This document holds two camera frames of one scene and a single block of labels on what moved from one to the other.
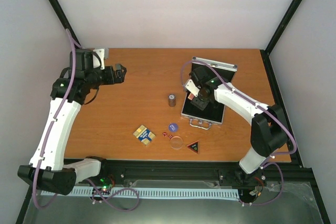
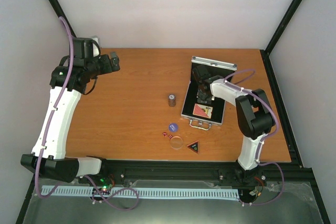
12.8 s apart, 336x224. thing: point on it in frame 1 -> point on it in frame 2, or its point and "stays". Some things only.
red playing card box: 191,96 -> 202,110
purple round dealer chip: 173,127 stays
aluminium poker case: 214,114 stays
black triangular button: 195,146 stays
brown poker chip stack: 171,99 stays
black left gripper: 121,77 -> 108,67
